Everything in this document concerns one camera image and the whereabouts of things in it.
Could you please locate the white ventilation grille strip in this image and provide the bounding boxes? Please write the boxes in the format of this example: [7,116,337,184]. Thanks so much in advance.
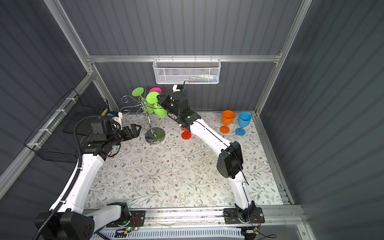
[91,227,245,240]

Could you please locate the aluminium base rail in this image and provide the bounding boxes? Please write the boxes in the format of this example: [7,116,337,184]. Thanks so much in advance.
[83,206,301,229]

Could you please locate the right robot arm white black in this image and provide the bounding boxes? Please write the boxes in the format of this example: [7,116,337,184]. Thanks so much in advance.
[156,92,265,225]

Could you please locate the blue plastic wine glass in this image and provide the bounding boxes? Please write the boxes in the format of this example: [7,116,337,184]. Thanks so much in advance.
[235,113,252,136]

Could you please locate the red plastic wine glass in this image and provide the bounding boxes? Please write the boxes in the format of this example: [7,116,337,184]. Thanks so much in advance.
[181,127,192,140]

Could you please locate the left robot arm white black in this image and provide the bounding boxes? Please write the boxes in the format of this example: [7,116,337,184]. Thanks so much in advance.
[33,115,142,240]

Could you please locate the items in white basket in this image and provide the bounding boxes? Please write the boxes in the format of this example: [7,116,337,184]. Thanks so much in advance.
[176,75,219,84]

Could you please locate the green plastic wine glass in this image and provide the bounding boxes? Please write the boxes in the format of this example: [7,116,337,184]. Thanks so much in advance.
[146,92,168,119]
[132,87,154,114]

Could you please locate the pink plastic wine glass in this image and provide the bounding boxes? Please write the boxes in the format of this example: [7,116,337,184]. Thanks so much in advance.
[149,87,162,95]

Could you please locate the orange plastic wine glass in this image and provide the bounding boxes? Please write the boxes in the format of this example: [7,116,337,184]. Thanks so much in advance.
[220,110,236,134]

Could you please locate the white wire mesh basket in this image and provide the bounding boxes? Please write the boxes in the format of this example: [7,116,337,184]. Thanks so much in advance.
[153,58,222,85]

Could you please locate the yellow item in black basket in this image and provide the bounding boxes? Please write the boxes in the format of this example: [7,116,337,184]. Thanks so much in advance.
[101,109,108,116]

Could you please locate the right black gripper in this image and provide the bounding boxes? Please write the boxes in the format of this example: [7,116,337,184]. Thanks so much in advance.
[158,94,182,120]

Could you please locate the black wire basket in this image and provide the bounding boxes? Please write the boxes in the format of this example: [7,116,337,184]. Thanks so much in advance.
[24,89,109,163]

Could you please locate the chrome wine glass rack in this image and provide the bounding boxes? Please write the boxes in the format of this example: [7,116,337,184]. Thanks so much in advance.
[120,93,165,145]

